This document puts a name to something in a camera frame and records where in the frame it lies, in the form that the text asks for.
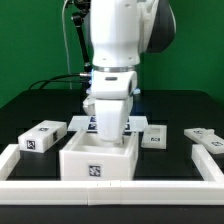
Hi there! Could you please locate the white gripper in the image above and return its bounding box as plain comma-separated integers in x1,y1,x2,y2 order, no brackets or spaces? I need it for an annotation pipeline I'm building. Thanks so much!
90,71,137,142

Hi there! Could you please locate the white cabinet door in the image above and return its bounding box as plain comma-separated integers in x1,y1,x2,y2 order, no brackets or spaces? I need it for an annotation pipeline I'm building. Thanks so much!
184,128,224,154
141,125,167,149

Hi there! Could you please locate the white cabinet body box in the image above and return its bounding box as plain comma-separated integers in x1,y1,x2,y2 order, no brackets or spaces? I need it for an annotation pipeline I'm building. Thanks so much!
59,130,138,181

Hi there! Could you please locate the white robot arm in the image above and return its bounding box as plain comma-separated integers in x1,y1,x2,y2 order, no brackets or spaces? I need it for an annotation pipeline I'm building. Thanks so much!
89,0,176,142

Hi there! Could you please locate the white cabinet top block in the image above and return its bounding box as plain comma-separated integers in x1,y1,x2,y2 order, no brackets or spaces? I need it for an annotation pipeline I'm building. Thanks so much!
18,120,67,153

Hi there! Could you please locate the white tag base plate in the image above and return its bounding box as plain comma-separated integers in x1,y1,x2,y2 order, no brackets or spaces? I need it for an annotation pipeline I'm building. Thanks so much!
67,115,150,134

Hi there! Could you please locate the black cable bundle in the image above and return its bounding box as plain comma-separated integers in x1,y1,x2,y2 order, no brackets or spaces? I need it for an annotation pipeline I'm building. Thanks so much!
28,73,92,91

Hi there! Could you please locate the white cable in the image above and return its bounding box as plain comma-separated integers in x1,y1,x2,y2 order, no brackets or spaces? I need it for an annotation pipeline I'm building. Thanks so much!
61,0,74,90

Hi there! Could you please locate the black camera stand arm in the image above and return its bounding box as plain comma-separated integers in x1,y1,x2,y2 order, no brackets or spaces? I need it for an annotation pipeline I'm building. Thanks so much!
65,0,92,72

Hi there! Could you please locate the white U-shaped fence frame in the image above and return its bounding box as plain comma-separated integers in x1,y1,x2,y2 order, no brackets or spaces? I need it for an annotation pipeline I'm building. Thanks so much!
0,144,224,205

